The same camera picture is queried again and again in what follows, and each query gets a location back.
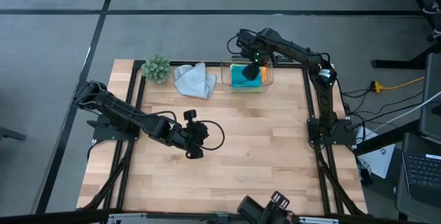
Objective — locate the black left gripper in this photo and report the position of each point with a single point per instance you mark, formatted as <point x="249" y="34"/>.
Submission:
<point x="194" y="134"/>

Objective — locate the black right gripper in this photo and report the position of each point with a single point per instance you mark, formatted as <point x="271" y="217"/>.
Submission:
<point x="255" y="48"/>

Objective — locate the teal microfiber towel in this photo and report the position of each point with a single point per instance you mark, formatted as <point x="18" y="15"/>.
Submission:
<point x="241" y="79"/>

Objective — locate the lime green microfiber towel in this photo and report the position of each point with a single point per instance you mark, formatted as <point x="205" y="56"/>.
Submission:
<point x="246" y="88"/>

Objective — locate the grey microfiber towel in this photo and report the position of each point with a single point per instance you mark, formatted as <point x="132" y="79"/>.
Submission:
<point x="194" y="81"/>

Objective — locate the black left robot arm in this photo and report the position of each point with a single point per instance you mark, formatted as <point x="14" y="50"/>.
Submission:
<point x="120" y="113"/>

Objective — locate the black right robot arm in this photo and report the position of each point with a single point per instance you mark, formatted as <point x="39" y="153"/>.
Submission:
<point x="310" y="58"/>

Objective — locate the clear plastic bin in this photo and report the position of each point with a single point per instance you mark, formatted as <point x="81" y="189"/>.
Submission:
<point x="225" y="79"/>

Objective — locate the potted artificial green plant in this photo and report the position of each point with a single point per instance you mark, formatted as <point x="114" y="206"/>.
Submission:
<point x="156" y="68"/>

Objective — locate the black bracketed device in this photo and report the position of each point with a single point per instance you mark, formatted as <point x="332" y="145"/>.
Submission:
<point x="255" y="212"/>

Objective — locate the black desk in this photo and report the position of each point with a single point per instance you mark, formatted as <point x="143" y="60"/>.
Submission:
<point x="396" y="64"/>

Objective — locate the white laptop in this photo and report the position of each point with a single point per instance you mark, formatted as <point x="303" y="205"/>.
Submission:
<point x="379" y="158"/>

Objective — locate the dark grey monitor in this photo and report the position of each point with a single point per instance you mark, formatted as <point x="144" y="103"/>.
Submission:
<point x="432" y="96"/>

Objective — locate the black stand foot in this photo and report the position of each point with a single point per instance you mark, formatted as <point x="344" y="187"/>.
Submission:
<point x="10" y="134"/>

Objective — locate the dark grey laptop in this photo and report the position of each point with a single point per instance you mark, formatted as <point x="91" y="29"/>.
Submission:
<point x="423" y="172"/>

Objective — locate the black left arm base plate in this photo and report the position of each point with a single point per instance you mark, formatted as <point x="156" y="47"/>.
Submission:
<point x="113" y="134"/>

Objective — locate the silver metal bracket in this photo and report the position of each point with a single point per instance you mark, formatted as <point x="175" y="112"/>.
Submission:
<point x="320" y="220"/>
<point x="127" y="218"/>

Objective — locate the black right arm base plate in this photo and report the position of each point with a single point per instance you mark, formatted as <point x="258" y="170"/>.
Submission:
<point x="344" y="134"/>

